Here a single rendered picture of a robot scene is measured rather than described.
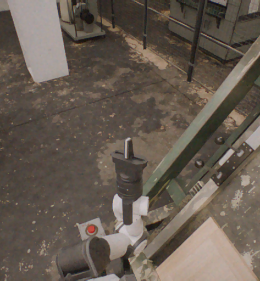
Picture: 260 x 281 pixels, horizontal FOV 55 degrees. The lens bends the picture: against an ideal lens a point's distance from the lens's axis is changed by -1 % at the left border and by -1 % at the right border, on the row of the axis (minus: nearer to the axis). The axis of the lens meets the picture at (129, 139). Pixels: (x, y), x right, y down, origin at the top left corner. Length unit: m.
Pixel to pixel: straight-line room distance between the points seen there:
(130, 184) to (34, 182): 2.15
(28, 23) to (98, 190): 2.63
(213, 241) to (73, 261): 0.55
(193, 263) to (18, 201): 2.01
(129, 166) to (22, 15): 3.54
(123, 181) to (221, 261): 0.53
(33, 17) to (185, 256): 3.68
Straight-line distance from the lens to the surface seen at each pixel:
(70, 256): 0.92
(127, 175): 0.80
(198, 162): 0.99
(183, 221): 1.18
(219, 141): 0.96
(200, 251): 1.17
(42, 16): 4.17
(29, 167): 3.05
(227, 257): 1.11
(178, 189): 1.29
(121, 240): 1.05
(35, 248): 2.49
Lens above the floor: 2.17
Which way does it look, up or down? 43 degrees down
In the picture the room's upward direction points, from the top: straight up
